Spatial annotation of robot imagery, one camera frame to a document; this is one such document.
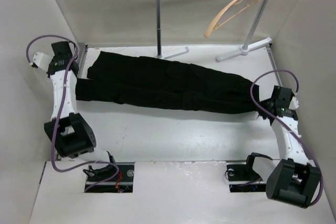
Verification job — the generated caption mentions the black trousers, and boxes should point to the black trousers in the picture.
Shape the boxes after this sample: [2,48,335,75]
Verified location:
[76,51,259,114]

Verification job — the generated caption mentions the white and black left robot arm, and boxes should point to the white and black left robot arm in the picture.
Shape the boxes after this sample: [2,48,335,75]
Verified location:
[44,41,120,182]

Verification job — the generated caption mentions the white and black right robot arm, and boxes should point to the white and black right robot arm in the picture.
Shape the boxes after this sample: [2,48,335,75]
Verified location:
[243,86,322,208]

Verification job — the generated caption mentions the beige plastic hanger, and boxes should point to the beige plastic hanger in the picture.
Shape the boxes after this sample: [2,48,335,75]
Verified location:
[204,0,259,38]

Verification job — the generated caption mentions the white and silver clothes rack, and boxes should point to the white and silver clothes rack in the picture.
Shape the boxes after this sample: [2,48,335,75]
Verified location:
[155,0,272,62]

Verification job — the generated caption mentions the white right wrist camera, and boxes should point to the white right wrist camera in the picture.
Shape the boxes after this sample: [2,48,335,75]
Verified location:
[289,96,299,110]

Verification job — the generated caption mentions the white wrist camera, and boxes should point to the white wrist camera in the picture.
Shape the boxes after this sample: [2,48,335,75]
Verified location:
[289,96,299,110]
[30,52,52,72]

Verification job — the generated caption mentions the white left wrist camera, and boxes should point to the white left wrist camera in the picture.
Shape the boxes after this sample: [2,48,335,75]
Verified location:
[30,52,52,72]

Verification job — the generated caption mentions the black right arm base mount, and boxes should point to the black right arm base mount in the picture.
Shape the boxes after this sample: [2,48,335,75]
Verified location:
[224,162,266,193]

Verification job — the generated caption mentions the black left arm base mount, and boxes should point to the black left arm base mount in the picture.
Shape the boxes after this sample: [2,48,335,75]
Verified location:
[83,163,135,193]

